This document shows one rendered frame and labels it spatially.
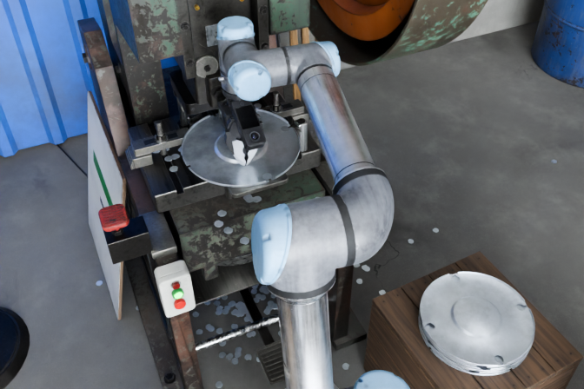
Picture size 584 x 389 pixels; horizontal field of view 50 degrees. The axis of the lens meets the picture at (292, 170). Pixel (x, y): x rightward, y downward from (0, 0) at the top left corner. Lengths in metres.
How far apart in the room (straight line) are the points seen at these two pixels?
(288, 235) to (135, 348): 1.28
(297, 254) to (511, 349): 0.88
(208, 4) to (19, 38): 1.39
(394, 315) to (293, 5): 0.86
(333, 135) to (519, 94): 2.25
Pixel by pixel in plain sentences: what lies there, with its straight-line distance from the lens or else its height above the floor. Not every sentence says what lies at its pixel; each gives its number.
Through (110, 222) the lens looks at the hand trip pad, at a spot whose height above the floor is 0.76.
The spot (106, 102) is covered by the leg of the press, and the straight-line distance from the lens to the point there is 1.84.
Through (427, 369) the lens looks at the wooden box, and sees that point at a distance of 1.68.
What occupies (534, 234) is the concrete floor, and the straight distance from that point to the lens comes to 2.56.
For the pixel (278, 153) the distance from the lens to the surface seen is 1.53.
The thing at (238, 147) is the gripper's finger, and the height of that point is 0.85.
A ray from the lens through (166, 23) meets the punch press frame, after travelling 1.34.
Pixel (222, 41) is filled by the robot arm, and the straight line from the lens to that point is 1.29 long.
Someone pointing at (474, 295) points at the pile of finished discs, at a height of 0.40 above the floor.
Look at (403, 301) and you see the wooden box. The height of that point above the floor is 0.35.
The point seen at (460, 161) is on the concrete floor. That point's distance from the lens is 2.79.
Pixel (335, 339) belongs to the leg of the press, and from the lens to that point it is 2.08.
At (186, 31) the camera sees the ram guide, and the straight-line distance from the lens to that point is 1.37.
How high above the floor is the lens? 1.76
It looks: 42 degrees down
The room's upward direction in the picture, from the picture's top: straight up
